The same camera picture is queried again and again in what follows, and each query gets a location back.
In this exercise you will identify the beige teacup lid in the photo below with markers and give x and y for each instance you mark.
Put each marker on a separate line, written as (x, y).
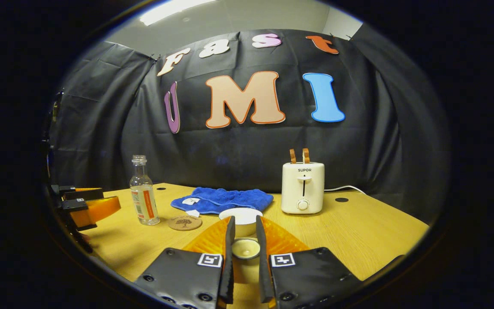
(245, 249)

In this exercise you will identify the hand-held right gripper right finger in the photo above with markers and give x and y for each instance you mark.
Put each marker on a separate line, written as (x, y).
(262, 257)

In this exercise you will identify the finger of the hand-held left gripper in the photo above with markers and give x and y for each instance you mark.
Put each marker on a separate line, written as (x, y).
(75, 204)
(82, 195)

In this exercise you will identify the cream toaster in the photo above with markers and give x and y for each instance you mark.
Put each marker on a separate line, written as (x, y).
(302, 189)

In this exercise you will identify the black backdrop cloth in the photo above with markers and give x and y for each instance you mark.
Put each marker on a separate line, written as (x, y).
(238, 150)

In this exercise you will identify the toasted bread slice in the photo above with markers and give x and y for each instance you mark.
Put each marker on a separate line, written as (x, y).
(306, 156)
(293, 156)

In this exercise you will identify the blue towel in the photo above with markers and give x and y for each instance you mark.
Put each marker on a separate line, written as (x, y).
(225, 198)

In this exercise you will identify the round cork coaster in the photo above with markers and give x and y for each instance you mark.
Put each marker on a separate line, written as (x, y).
(185, 223)

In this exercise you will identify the beige ceramic teacup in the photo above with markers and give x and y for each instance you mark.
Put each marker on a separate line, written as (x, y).
(242, 216)

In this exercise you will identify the clear plastic water bottle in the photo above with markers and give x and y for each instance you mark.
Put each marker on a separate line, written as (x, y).
(142, 193)

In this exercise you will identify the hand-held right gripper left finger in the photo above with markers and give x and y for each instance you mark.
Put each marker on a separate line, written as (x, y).
(228, 257)

